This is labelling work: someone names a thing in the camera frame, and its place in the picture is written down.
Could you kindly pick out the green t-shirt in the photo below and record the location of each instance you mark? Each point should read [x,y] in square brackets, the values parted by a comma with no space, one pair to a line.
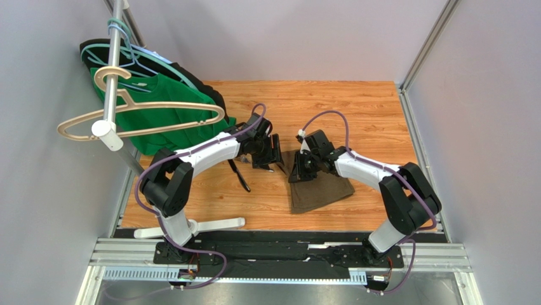
[160,88]

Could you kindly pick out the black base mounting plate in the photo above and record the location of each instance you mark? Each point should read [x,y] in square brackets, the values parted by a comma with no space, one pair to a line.
[348,256]

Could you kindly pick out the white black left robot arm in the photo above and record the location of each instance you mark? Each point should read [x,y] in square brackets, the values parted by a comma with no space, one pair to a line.
[166,184]

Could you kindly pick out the silver fork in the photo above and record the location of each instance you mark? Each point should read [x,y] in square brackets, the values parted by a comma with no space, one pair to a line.
[246,160]

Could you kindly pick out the beige plastic hanger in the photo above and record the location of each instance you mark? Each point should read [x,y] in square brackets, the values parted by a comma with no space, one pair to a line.
[168,107]

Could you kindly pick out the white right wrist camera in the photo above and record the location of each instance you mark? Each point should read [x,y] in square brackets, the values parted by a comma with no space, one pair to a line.
[304,148]

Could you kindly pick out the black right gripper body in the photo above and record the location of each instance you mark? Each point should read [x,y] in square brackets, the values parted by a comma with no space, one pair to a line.
[305,164]

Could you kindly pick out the silver clothes rack pole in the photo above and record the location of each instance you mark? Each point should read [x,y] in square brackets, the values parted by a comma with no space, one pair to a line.
[110,138]

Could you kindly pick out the black garment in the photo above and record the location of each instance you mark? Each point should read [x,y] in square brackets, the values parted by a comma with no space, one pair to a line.
[139,61]

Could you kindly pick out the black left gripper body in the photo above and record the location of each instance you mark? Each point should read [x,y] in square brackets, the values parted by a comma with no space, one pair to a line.
[263,154]

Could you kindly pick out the brown cloth napkin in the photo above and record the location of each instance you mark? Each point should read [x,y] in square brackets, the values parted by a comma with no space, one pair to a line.
[324,190]

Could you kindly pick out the aluminium frame rail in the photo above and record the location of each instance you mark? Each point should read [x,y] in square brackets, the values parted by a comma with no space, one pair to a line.
[121,270]

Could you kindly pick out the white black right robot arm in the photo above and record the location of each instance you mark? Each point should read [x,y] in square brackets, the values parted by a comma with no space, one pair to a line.
[408,197]

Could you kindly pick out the white rack base foot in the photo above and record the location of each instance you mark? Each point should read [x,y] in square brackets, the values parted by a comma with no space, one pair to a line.
[195,227]

